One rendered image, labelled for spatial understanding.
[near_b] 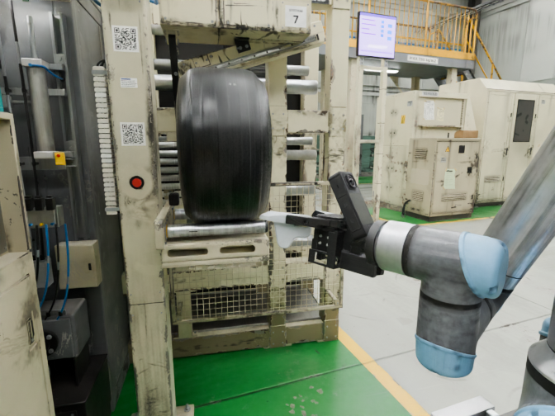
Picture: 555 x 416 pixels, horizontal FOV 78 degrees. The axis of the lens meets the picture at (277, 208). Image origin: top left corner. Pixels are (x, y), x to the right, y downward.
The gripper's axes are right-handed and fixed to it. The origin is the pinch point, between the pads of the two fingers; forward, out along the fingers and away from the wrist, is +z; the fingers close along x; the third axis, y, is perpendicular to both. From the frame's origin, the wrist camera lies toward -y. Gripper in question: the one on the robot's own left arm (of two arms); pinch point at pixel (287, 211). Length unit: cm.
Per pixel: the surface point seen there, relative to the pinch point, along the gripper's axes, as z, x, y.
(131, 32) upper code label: 70, -2, -47
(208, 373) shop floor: 94, 57, 100
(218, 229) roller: 50, 22, 13
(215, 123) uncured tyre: 40.7, 11.3, -20.1
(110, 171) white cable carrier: 76, -4, -3
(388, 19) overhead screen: 196, 391, -231
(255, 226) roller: 42, 32, 11
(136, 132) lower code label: 70, 1, -16
